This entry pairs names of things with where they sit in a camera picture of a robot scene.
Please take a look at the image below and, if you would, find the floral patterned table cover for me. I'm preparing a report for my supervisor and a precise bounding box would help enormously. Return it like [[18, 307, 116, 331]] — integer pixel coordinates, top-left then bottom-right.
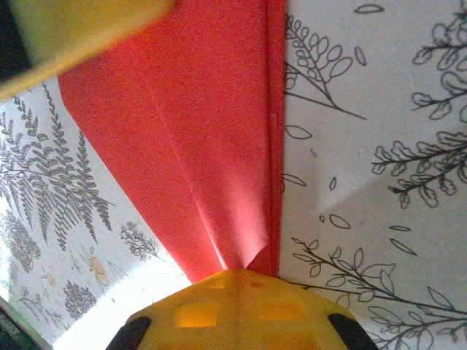
[[0, 0, 467, 350]]

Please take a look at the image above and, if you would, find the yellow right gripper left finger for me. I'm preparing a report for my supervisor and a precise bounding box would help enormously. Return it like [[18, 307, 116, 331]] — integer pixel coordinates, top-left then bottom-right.
[[109, 268, 239, 350]]

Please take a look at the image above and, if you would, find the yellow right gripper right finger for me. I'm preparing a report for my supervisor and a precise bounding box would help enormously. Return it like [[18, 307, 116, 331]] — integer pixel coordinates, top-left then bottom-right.
[[236, 268, 377, 350]]

